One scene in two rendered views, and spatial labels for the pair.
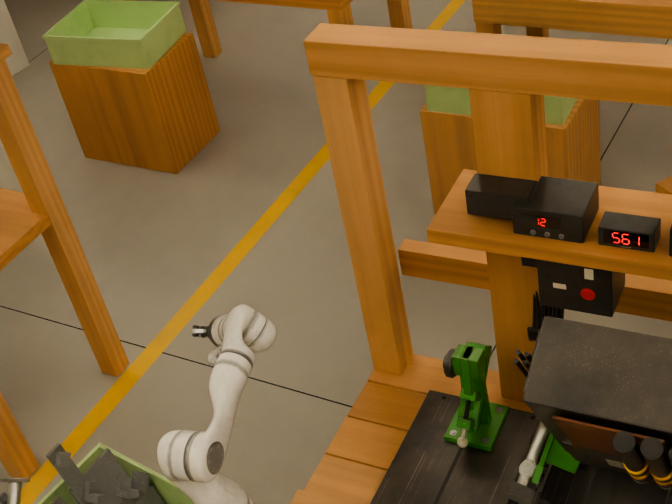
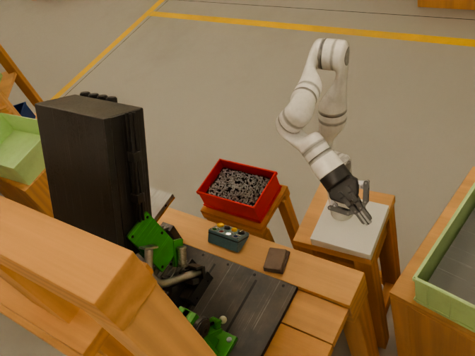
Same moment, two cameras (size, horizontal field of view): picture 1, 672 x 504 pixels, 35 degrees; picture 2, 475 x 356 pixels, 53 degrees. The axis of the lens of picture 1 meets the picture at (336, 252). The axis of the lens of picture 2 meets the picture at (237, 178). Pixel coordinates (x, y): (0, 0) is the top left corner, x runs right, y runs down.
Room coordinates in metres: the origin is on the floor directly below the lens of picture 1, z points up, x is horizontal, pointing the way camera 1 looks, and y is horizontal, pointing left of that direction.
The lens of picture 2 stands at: (2.59, 0.26, 2.45)
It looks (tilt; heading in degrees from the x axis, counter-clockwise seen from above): 45 degrees down; 195
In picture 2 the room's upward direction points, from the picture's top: 24 degrees counter-clockwise
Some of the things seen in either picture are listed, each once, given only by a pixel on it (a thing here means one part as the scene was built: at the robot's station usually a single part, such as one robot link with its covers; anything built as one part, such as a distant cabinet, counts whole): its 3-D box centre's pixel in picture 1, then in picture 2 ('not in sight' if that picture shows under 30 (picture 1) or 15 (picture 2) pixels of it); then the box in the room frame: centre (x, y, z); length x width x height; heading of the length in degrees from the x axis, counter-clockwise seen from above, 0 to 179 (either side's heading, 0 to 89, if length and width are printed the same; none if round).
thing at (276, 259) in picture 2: not in sight; (276, 259); (1.57, 0.00, 0.91); 0.10 x 0.08 x 0.03; 157
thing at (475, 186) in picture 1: (502, 197); not in sight; (1.91, -0.39, 1.59); 0.15 x 0.07 x 0.07; 57
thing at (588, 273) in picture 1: (581, 270); not in sight; (1.80, -0.54, 1.42); 0.17 x 0.12 x 0.15; 57
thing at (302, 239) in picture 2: not in sight; (344, 220); (1.39, 0.28, 0.83); 0.32 x 0.32 x 0.04; 60
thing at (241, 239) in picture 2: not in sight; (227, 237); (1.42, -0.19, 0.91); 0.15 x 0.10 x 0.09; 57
